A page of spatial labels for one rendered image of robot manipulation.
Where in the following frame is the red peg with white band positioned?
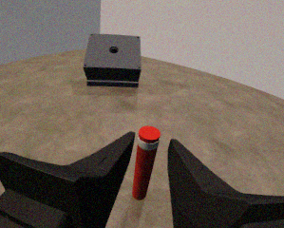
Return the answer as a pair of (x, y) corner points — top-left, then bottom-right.
(133, 126), (161, 200)

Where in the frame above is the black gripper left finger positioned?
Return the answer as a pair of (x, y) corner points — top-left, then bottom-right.
(0, 132), (135, 228)

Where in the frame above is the dark grey sloped panel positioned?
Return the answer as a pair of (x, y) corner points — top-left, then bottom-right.
(84, 33), (142, 87)

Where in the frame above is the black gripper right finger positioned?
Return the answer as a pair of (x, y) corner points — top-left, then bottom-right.
(167, 138), (284, 228)

